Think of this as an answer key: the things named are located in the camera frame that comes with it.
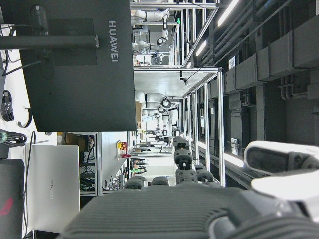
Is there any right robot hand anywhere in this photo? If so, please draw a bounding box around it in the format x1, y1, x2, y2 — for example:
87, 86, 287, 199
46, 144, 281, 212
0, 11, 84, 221
56, 135, 319, 239

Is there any silver laptop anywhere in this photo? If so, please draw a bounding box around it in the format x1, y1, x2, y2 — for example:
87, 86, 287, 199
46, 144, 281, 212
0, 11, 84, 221
26, 145, 81, 234

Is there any black Huawei monitor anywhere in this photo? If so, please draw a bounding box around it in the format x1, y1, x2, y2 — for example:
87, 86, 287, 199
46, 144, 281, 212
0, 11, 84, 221
3, 0, 137, 132

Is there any black laptop red logo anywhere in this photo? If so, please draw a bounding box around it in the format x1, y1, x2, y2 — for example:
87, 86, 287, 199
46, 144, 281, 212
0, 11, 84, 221
0, 159, 25, 239

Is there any black curved hook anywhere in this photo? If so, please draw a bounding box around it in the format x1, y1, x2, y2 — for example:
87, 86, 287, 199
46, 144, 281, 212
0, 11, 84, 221
17, 106, 33, 128

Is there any short ceiling light strip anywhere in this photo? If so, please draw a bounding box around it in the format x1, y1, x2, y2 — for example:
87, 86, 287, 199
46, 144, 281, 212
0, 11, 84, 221
195, 39, 208, 57

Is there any long ceiling light strip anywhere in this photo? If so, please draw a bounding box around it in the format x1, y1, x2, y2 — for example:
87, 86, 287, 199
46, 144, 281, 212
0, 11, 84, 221
216, 0, 241, 28

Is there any aluminium frame cell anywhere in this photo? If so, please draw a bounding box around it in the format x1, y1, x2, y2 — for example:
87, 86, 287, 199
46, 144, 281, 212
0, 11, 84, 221
133, 66, 226, 188

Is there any black frame-mounted camera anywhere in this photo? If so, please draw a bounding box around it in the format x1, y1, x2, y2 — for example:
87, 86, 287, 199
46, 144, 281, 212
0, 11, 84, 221
179, 70, 190, 87

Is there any black cable beside laptop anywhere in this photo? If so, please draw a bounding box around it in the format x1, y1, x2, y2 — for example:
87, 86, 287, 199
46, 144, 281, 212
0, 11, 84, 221
22, 131, 37, 239

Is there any black cable bundle green tie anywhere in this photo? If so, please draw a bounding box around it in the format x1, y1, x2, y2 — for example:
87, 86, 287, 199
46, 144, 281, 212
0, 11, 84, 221
0, 131, 28, 148

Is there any coiled black cable bundle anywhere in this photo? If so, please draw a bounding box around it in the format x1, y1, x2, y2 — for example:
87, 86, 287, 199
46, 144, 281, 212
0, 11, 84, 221
1, 89, 16, 122

